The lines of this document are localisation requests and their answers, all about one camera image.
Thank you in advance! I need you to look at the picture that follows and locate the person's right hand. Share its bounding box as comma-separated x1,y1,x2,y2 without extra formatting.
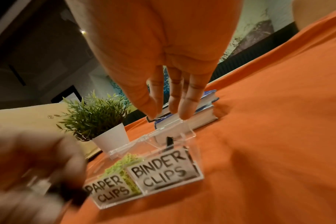
65,0,243,121

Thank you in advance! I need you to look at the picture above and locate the person's left hand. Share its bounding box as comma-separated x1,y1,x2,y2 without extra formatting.
0,124,88,224

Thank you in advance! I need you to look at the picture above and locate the single black binder clip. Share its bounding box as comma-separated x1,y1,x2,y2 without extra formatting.
47,181,90,207

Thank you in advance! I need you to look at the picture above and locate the pile of green paper clips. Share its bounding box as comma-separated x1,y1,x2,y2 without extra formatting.
100,153,145,196

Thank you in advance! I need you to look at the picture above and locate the clear two-compartment plastic box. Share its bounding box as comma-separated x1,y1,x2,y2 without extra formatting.
83,119,205,210

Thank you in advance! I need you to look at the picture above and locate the brown cardboard box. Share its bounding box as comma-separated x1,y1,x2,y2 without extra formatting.
0,102,102,160

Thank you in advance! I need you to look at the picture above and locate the black book with yellow print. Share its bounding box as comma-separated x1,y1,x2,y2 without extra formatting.
145,103,173,123

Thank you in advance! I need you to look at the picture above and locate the green plant in white pot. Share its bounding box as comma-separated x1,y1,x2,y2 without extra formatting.
54,90,131,154

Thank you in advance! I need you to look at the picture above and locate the black framed picture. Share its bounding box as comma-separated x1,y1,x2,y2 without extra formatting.
51,85,83,104

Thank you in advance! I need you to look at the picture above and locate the olive brown book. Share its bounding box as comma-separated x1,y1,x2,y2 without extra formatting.
154,105,219,132

